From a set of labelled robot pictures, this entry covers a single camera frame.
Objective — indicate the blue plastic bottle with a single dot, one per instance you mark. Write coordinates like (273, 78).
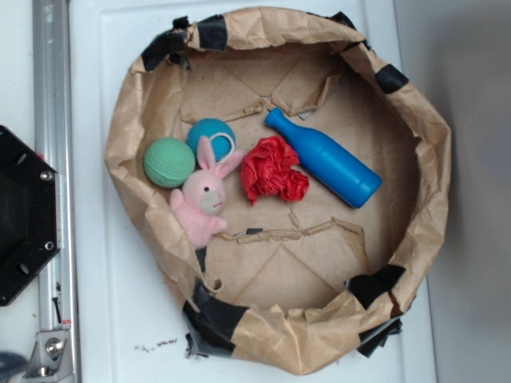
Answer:
(329, 162)

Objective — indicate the crumpled red paper ball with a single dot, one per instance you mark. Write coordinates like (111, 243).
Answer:
(267, 170)

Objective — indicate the metal corner bracket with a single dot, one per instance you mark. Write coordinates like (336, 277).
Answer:
(51, 359)

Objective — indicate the black hexagonal robot base plate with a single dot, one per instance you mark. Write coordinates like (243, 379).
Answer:
(28, 215)

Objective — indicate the green foam golf ball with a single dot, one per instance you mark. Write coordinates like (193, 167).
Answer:
(168, 162)

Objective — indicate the brown paper bag bin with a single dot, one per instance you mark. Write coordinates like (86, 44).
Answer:
(296, 285)

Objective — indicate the aluminium extrusion rail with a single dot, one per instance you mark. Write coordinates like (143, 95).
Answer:
(57, 282)

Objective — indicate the pink plush bunny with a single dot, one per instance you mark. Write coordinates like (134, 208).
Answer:
(198, 203)

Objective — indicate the blue ball with white loop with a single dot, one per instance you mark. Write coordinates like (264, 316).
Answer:
(220, 135)

